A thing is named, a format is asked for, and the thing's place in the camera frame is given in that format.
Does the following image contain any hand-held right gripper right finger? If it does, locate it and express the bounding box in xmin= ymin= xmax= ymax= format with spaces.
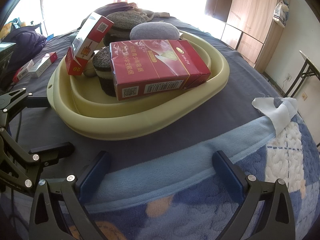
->
xmin=209 ymin=150 xmax=297 ymax=240

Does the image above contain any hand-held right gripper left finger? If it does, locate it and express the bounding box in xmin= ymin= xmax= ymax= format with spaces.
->
xmin=29 ymin=151 xmax=113 ymax=240

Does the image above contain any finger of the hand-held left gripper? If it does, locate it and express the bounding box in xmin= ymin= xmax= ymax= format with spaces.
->
xmin=0 ymin=87 xmax=52 ymax=114
xmin=15 ymin=141 xmax=75 ymax=193

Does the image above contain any cream plastic basin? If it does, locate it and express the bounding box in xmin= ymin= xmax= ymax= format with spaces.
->
xmin=46 ymin=29 xmax=230 ymax=140

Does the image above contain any small dark round sponge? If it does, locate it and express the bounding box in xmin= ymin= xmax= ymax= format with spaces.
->
xmin=91 ymin=47 xmax=117 ymax=98

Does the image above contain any tall red white box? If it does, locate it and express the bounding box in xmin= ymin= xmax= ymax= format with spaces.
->
xmin=69 ymin=12 xmax=114 ymax=60

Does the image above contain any large black round sponge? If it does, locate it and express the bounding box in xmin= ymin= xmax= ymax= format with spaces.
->
xmin=102 ymin=12 xmax=147 ymax=48

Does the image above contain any large red carton box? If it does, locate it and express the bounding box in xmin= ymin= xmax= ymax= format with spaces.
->
xmin=109 ymin=39 xmax=212 ymax=102

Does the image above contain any grey blue round cushion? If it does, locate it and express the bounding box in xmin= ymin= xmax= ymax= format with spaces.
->
xmin=129 ymin=22 xmax=180 ymax=41

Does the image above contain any white red small box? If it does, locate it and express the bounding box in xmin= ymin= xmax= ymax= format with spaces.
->
xmin=12 ymin=59 xmax=35 ymax=84
xmin=27 ymin=52 xmax=58 ymax=78

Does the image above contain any dark screen device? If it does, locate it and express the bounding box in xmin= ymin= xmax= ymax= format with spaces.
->
xmin=0 ymin=44 xmax=17 ymax=90

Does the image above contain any dark purple jacket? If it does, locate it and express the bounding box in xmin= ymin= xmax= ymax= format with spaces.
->
xmin=2 ymin=29 xmax=48 ymax=58

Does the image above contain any white cloth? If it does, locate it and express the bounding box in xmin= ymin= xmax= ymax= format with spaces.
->
xmin=252 ymin=96 xmax=298 ymax=134

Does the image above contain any grey bed sheet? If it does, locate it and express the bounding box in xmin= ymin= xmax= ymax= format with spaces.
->
xmin=7 ymin=16 xmax=288 ymax=180

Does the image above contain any purple cloth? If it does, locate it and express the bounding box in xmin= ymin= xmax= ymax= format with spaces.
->
xmin=94 ymin=2 xmax=137 ymax=18

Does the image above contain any beige cloth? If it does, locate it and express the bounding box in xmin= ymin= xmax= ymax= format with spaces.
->
xmin=130 ymin=5 xmax=170 ymax=22

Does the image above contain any black folding table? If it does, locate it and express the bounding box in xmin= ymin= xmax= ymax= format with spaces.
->
xmin=284 ymin=49 xmax=320 ymax=98

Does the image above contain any wooden wardrobe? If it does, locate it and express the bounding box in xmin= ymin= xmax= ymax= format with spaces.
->
xmin=204 ymin=0 xmax=292 ymax=73

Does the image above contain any white printed bag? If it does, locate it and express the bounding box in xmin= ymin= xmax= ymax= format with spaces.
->
xmin=272 ymin=0 xmax=289 ymax=27

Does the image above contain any thin black cable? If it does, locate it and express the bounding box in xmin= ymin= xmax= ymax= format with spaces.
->
xmin=15 ymin=110 xmax=23 ymax=143

